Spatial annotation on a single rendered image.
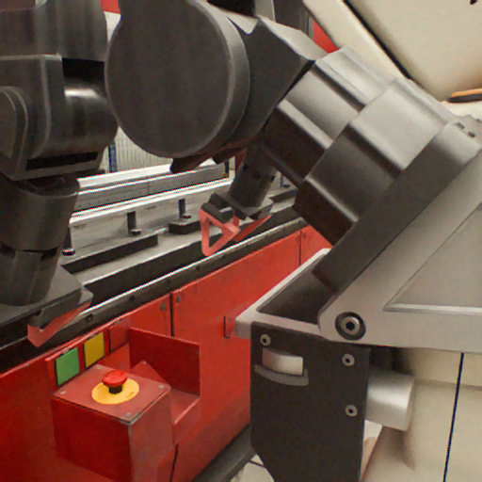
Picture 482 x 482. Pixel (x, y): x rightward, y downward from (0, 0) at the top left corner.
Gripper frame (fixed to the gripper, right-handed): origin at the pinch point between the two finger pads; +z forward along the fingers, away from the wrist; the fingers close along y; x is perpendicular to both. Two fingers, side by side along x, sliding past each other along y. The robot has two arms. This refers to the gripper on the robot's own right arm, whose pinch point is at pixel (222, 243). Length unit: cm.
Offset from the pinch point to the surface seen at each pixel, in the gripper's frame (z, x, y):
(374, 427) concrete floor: 85, 53, -103
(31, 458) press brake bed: 52, -10, 17
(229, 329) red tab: 50, -4, -49
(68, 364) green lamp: 24.8, -8.3, 18.0
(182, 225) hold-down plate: 24, -26, -39
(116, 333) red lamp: 24.7, -8.6, 6.2
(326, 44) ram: -26, -46, -138
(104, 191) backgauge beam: 33, -56, -43
